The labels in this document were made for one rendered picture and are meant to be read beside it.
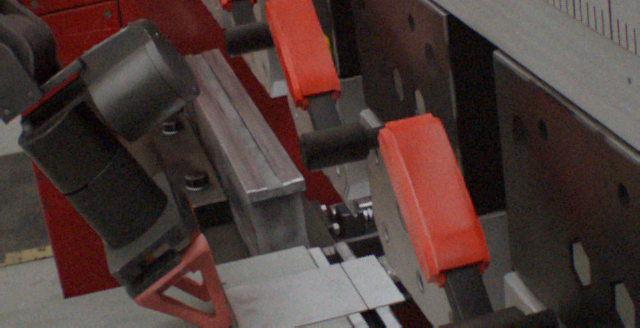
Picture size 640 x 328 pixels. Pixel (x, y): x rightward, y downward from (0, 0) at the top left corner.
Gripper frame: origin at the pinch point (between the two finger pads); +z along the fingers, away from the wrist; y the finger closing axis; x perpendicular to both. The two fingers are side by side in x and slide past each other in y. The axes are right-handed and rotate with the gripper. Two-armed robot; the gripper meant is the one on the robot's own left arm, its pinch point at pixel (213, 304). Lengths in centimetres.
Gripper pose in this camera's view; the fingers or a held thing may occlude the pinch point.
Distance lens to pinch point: 102.7
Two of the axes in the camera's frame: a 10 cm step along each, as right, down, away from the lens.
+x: -7.9, 6.2, 0.3
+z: 5.7, 7.2, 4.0
